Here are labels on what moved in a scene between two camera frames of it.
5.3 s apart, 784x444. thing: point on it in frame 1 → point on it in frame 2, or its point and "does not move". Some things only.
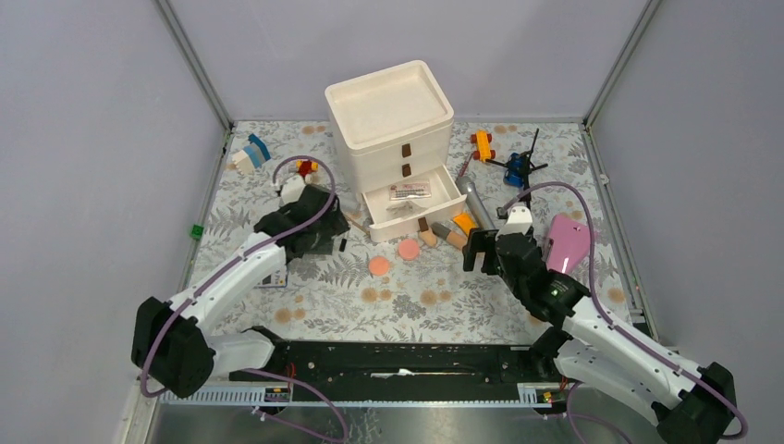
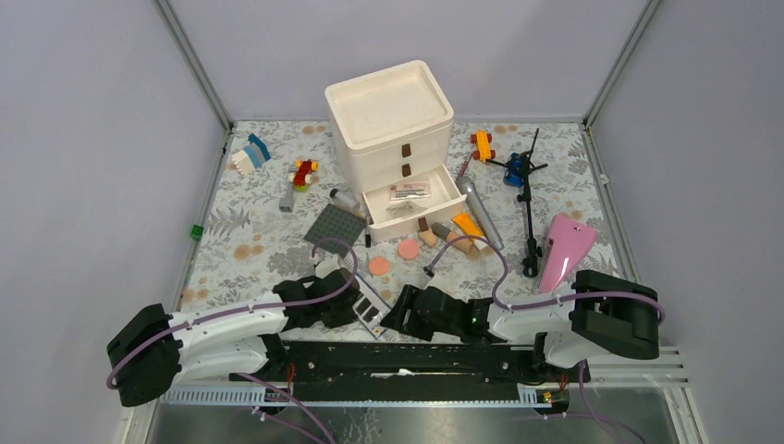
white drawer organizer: [392, 134] does not move
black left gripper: [334, 227] → [347, 315]
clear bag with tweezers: [407, 208] does not move
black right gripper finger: [482, 240] → [402, 314]
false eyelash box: [409, 191] does not move
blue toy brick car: [514, 175] does not move
